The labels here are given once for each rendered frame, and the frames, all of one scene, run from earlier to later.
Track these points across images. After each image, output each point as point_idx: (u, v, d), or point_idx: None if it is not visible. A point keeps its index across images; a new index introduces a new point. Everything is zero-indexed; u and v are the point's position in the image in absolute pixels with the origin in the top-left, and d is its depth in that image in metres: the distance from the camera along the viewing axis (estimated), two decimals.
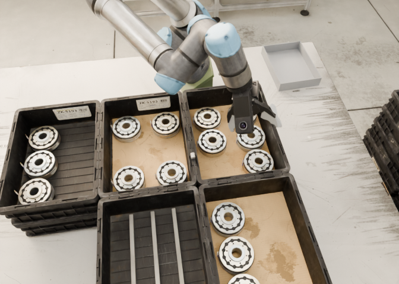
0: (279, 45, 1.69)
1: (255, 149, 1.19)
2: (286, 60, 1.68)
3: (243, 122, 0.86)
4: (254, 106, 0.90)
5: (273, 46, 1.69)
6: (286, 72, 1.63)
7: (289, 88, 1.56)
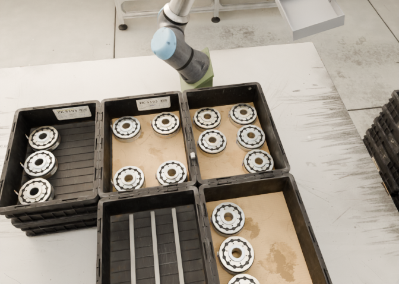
0: None
1: (255, 149, 1.19)
2: (304, 3, 1.43)
3: None
4: None
5: None
6: (304, 17, 1.39)
7: (306, 35, 1.33)
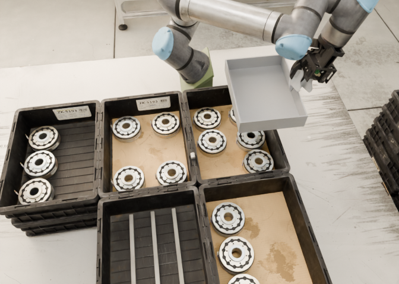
0: (251, 59, 1.13)
1: (255, 149, 1.19)
2: (259, 83, 1.11)
3: None
4: (305, 53, 0.97)
5: (241, 60, 1.13)
6: (256, 103, 1.07)
7: (256, 129, 1.00)
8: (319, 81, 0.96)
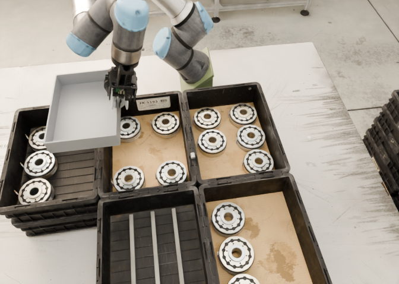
0: (84, 74, 1.09)
1: (255, 149, 1.19)
2: (91, 99, 1.07)
3: None
4: (112, 70, 0.93)
5: (73, 75, 1.08)
6: (79, 120, 1.02)
7: (67, 149, 0.96)
8: (124, 98, 0.92)
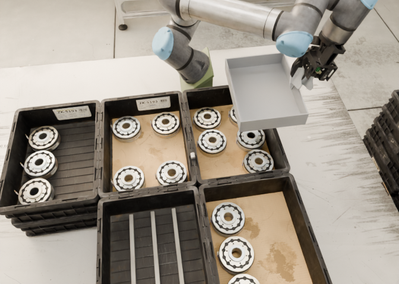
0: (251, 58, 1.12)
1: (255, 149, 1.19)
2: (260, 82, 1.11)
3: None
4: (306, 51, 0.96)
5: (241, 59, 1.12)
6: (257, 101, 1.06)
7: (256, 128, 0.99)
8: (320, 78, 0.95)
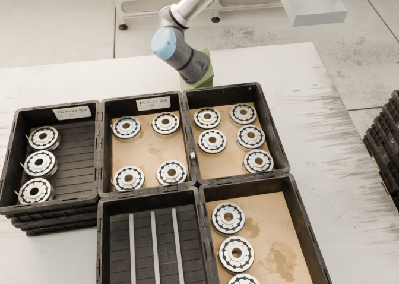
0: None
1: (255, 149, 1.19)
2: None
3: None
4: None
5: None
6: (304, 8, 1.35)
7: (306, 24, 1.28)
8: None
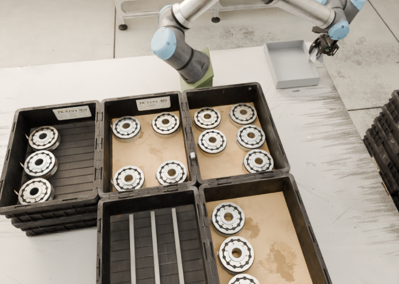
0: (282, 43, 1.69)
1: (255, 149, 1.19)
2: (287, 59, 1.67)
3: None
4: (319, 37, 1.53)
5: (275, 43, 1.68)
6: (286, 70, 1.62)
7: (287, 86, 1.56)
8: (328, 54, 1.51)
